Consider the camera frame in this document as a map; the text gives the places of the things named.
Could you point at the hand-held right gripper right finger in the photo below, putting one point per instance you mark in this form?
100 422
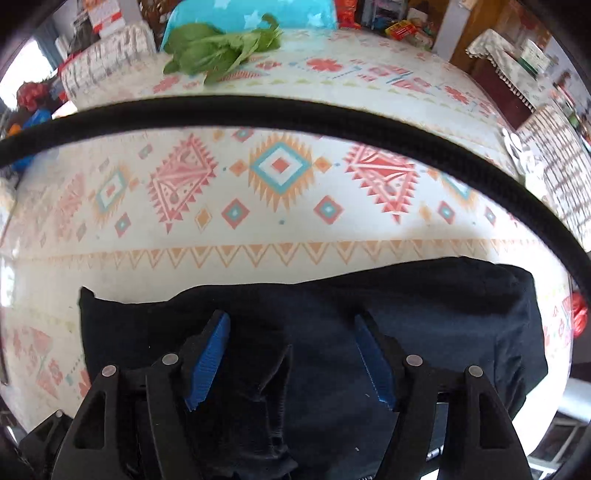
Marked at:
376 364

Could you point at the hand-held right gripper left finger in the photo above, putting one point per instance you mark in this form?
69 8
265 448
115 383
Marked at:
207 360

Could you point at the black pants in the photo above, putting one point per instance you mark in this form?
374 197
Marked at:
438 314

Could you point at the patterned tablecloth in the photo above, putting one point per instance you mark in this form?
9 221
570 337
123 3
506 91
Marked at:
277 230

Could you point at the red packet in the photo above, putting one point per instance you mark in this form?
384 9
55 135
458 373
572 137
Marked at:
579 316

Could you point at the white plastic wrapper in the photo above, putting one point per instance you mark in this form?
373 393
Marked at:
517 152

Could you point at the white patterned chair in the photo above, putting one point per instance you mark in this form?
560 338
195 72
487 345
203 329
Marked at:
563 152
106 60

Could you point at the blue tissue packet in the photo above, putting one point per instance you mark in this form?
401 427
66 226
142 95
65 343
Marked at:
37 118

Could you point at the orange fruit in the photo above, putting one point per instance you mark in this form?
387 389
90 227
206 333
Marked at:
14 129

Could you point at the green leafy vegetables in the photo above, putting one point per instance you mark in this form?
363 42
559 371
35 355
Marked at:
203 50

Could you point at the red patterned cloth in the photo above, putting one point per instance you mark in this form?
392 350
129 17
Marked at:
32 96

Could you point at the red and yellow gift box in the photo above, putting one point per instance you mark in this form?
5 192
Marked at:
400 30

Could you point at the side table with lace cloth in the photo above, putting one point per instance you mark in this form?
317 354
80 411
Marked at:
494 46

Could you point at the turquoise star covered chair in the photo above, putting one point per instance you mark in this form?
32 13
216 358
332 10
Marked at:
295 14

